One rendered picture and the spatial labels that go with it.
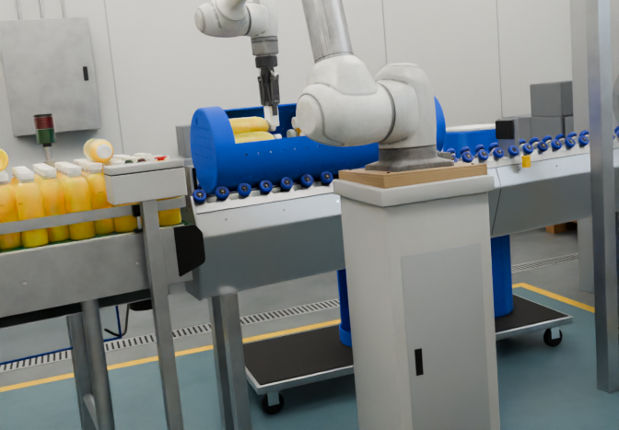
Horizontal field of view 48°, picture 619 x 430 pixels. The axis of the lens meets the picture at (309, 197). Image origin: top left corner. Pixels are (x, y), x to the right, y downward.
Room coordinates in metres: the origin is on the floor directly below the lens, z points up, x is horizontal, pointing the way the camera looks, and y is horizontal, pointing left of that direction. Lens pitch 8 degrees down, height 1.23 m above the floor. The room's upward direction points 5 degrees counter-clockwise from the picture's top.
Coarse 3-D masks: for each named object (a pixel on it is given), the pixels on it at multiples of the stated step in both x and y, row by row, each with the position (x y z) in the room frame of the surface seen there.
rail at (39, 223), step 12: (168, 204) 2.01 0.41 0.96; (180, 204) 2.02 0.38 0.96; (48, 216) 1.87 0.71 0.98; (60, 216) 1.88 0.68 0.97; (72, 216) 1.89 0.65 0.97; (84, 216) 1.91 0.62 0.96; (96, 216) 1.92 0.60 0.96; (108, 216) 1.94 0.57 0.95; (0, 228) 1.82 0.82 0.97; (12, 228) 1.83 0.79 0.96; (24, 228) 1.84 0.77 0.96; (36, 228) 1.85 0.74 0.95
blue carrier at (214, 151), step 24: (192, 120) 2.35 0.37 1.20; (216, 120) 2.20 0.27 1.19; (288, 120) 2.54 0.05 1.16; (192, 144) 2.38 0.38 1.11; (216, 144) 2.15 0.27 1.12; (240, 144) 2.19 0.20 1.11; (264, 144) 2.22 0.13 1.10; (288, 144) 2.25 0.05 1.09; (312, 144) 2.29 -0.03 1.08; (216, 168) 2.16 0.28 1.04; (240, 168) 2.19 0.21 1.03; (264, 168) 2.23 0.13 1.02; (288, 168) 2.28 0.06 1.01; (312, 168) 2.32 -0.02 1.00; (336, 168) 2.37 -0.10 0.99
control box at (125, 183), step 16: (160, 160) 1.91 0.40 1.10; (176, 160) 1.89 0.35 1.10; (112, 176) 1.82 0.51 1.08; (128, 176) 1.84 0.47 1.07; (144, 176) 1.85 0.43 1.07; (160, 176) 1.87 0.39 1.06; (176, 176) 1.89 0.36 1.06; (112, 192) 1.82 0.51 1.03; (128, 192) 1.83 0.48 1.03; (144, 192) 1.85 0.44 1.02; (160, 192) 1.87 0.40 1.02; (176, 192) 1.89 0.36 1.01
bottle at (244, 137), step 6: (252, 132) 2.30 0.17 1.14; (258, 132) 2.29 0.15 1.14; (264, 132) 2.30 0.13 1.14; (240, 138) 2.25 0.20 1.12; (246, 138) 2.25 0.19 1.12; (252, 138) 2.26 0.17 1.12; (258, 138) 2.27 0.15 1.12; (264, 138) 2.28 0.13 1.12; (270, 138) 2.29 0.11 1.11; (276, 138) 2.32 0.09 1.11
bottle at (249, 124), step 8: (232, 120) 2.30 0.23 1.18; (240, 120) 2.31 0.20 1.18; (248, 120) 2.32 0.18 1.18; (256, 120) 2.33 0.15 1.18; (264, 120) 2.35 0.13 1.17; (232, 128) 2.28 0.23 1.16; (240, 128) 2.30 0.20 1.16; (248, 128) 2.31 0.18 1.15; (256, 128) 2.32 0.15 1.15; (264, 128) 2.34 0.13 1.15
